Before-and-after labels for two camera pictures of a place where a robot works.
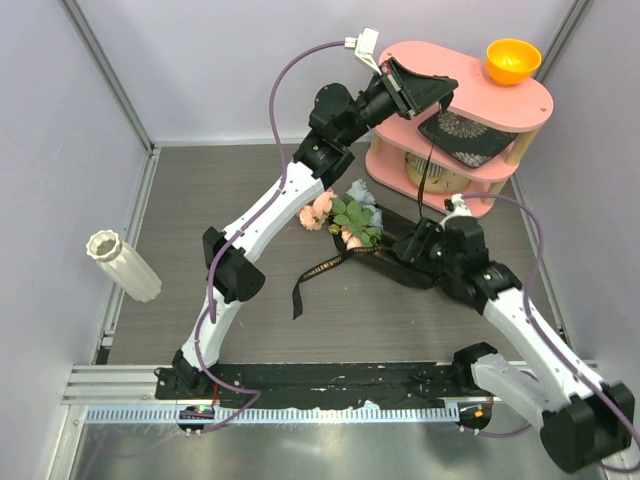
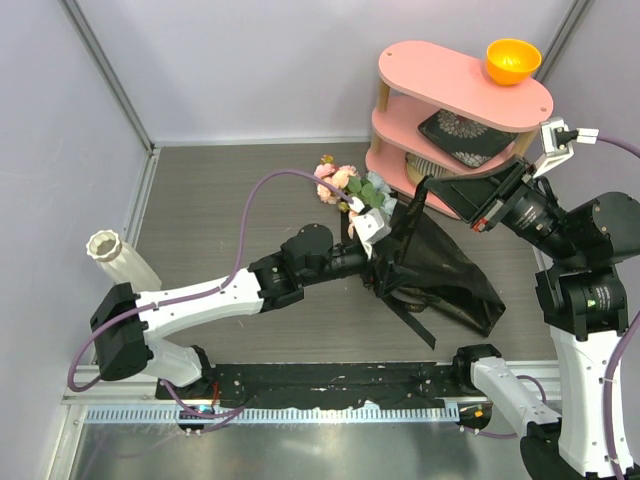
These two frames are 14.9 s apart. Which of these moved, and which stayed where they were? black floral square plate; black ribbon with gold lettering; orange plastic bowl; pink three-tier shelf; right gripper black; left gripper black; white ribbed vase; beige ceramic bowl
Moved: black ribbon with gold lettering; right gripper black; left gripper black
Stayed: beige ceramic bowl; white ribbed vase; pink three-tier shelf; orange plastic bowl; black floral square plate
